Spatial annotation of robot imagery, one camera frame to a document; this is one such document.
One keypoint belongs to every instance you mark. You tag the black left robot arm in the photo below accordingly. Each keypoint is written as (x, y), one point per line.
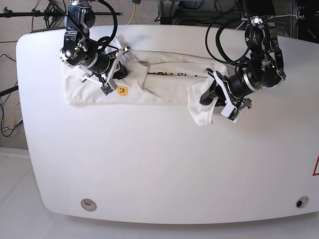
(261, 65)

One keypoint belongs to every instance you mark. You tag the right table grommet hole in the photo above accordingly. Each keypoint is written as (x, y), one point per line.
(302, 202)

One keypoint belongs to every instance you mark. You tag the left table grommet hole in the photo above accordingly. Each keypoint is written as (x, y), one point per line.
(88, 205)

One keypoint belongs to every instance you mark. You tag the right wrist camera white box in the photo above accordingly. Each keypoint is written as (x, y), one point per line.
(108, 87)

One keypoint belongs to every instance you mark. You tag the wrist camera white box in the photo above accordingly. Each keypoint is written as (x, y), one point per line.
(108, 87)
(231, 112)

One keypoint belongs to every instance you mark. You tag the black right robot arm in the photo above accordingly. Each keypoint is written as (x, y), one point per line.
(78, 45)

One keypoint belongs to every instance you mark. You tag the black tripod pole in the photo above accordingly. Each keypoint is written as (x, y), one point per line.
(33, 13)

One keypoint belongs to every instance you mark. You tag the table grommet hole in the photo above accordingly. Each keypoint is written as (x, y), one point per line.
(302, 202)
(88, 205)

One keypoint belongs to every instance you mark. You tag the white printed T-shirt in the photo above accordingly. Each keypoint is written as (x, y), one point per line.
(154, 78)

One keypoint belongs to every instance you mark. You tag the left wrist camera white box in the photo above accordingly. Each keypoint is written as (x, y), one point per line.
(231, 112)

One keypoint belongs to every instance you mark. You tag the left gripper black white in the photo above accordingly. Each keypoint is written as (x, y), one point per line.
(238, 86)

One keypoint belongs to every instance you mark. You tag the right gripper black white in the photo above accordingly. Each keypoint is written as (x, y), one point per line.
(106, 66)

